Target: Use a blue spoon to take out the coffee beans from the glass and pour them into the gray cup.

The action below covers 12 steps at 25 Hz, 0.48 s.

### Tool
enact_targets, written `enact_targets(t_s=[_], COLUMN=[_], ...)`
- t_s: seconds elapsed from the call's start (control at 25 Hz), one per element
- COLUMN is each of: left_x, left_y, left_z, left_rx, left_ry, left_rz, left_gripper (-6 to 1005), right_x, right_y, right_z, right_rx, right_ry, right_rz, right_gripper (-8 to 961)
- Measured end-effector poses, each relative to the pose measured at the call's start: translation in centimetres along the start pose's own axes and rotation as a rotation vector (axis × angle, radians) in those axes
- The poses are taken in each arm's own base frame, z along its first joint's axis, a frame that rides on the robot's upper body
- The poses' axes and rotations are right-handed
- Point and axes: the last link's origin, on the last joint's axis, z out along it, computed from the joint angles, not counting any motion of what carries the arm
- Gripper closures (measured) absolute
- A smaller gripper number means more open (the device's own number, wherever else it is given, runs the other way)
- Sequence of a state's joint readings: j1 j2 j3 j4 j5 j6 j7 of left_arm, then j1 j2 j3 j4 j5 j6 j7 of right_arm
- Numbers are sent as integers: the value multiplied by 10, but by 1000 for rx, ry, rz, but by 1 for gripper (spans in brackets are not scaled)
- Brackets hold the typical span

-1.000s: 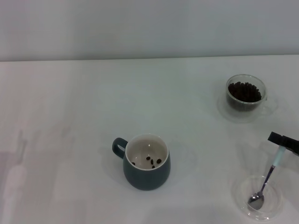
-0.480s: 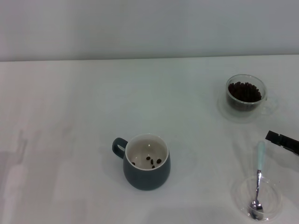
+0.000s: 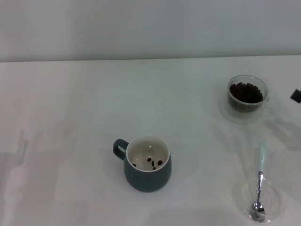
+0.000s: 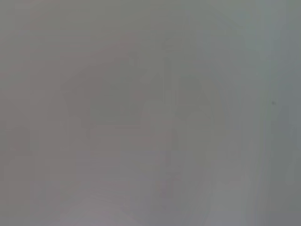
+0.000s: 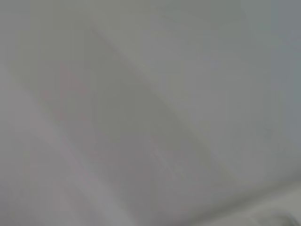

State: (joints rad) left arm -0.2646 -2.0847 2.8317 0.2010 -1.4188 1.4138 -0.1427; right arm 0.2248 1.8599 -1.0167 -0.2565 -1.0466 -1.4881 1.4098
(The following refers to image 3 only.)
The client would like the steel spoon with blue handle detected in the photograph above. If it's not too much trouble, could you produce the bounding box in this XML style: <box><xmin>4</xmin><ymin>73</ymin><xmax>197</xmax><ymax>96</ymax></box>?
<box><xmin>250</xmin><ymin>140</ymin><xmax>268</xmax><ymax>218</ymax></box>

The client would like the small portion of coffee beans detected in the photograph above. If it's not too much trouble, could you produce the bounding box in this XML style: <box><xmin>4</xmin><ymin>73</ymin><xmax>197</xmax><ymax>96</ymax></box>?
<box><xmin>131</xmin><ymin>157</ymin><xmax>164</xmax><ymax>170</ymax></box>

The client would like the dark blue-grey ceramic mug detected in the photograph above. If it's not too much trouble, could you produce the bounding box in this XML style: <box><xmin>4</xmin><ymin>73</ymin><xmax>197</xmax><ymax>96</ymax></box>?
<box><xmin>112</xmin><ymin>134</ymin><xmax>173</xmax><ymax>193</ymax></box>

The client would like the heap of coffee beans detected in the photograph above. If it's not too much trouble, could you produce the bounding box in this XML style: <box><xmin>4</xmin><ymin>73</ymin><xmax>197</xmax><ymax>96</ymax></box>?
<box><xmin>228</xmin><ymin>82</ymin><xmax>264</xmax><ymax>113</ymax></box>

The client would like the clear glass saucer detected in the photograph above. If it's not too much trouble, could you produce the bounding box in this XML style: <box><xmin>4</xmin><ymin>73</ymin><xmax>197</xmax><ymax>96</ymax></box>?
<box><xmin>217</xmin><ymin>93</ymin><xmax>282</xmax><ymax>125</ymax></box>

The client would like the small clear glass dish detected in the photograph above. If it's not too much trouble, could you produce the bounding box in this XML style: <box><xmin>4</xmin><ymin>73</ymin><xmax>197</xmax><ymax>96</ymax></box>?
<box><xmin>232</xmin><ymin>177</ymin><xmax>285</xmax><ymax>223</ymax></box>

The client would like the clear double-wall glass cup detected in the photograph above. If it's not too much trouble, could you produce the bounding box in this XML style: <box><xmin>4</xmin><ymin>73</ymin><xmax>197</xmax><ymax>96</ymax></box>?
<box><xmin>227</xmin><ymin>74</ymin><xmax>279</xmax><ymax>117</ymax></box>

